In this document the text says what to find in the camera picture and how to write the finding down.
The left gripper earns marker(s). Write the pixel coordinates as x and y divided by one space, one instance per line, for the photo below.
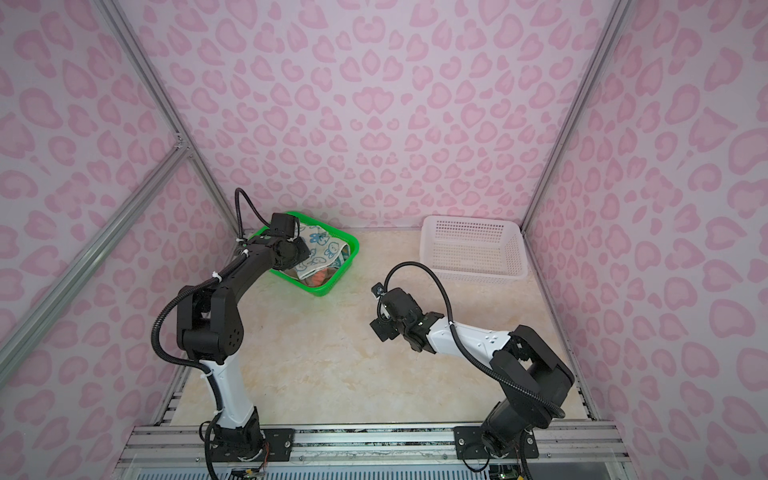
307 252

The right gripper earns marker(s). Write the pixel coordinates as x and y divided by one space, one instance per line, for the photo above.
378 325

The blue bunny towel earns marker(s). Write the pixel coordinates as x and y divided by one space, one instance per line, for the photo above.
325 251

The green plastic basket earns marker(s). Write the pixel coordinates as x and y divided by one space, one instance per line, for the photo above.
290 275

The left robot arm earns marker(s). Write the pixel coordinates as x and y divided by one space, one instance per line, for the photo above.
193 332

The red brown towel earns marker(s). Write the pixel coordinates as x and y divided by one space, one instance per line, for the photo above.
319 277

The white plastic basket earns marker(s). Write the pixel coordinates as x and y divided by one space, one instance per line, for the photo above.
474 249

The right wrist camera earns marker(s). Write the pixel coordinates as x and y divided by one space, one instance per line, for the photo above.
378 290

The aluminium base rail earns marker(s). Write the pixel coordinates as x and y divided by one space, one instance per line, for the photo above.
579 449

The left corner frame post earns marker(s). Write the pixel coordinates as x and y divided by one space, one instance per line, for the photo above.
128 40

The corner frame post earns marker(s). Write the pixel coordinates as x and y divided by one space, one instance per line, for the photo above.
128 40
617 19

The diagonal aluminium frame bar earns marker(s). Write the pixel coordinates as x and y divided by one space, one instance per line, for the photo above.
38 320

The right corner frame post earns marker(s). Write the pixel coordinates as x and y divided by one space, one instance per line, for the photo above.
617 19

